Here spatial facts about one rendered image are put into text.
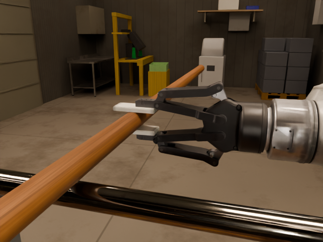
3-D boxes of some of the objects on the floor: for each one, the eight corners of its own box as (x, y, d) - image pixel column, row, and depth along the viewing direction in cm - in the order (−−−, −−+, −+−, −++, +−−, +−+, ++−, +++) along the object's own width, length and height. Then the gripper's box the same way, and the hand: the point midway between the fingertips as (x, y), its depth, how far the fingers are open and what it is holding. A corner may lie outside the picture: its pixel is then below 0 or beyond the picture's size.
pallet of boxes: (304, 101, 583) (315, 38, 546) (261, 99, 600) (267, 38, 563) (291, 90, 703) (298, 37, 666) (254, 89, 720) (259, 37, 683)
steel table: (121, 84, 784) (120, 53, 759) (96, 97, 625) (93, 57, 600) (100, 83, 796) (98, 53, 771) (70, 95, 638) (66, 57, 612)
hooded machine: (221, 96, 631) (225, 38, 594) (197, 95, 645) (199, 38, 608) (223, 91, 691) (227, 38, 653) (201, 90, 705) (203, 38, 668)
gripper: (275, 78, 35) (103, 72, 41) (262, 189, 40) (110, 169, 46) (269, 70, 42) (123, 66, 48) (259, 166, 47) (127, 152, 53)
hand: (136, 118), depth 46 cm, fingers closed on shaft, 3 cm apart
